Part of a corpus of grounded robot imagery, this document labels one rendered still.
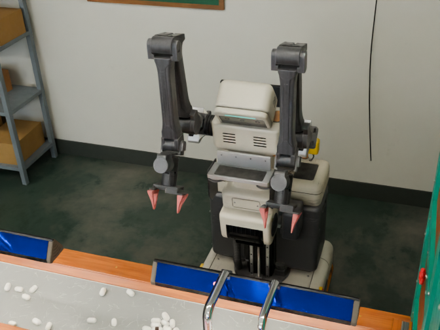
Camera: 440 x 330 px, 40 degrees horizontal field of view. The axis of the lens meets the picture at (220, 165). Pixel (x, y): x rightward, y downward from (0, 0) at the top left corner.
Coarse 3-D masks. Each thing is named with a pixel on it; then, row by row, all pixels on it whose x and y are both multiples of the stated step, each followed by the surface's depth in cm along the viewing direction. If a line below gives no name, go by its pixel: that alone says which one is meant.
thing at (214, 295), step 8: (224, 272) 177; (216, 280) 176; (224, 280) 175; (272, 280) 174; (280, 280) 175; (216, 288) 172; (272, 288) 171; (216, 296) 170; (272, 296) 169; (208, 304) 167; (264, 304) 166; (208, 312) 166; (264, 312) 163; (208, 320) 166; (264, 320) 162; (208, 328) 168; (264, 328) 162
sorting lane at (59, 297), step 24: (0, 264) 243; (0, 288) 231; (24, 288) 231; (48, 288) 230; (72, 288) 230; (96, 288) 229; (120, 288) 229; (0, 312) 220; (24, 312) 220; (48, 312) 219; (72, 312) 219; (96, 312) 218; (120, 312) 218; (144, 312) 218; (168, 312) 217; (192, 312) 217; (216, 312) 216; (240, 312) 216
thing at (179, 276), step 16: (160, 272) 184; (176, 272) 183; (192, 272) 181; (208, 272) 180; (176, 288) 183; (192, 288) 181; (208, 288) 180; (224, 288) 178; (240, 288) 177; (256, 288) 176; (288, 288) 173; (304, 288) 172; (256, 304) 176; (272, 304) 174; (288, 304) 173; (304, 304) 172; (320, 304) 170; (336, 304) 169; (352, 304) 168; (336, 320) 169; (352, 320) 168
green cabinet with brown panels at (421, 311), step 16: (432, 192) 185; (432, 208) 176; (432, 224) 169; (432, 240) 163; (432, 256) 158; (432, 272) 140; (416, 288) 198; (432, 288) 135; (416, 304) 197; (432, 304) 137; (416, 320) 192; (432, 320) 134
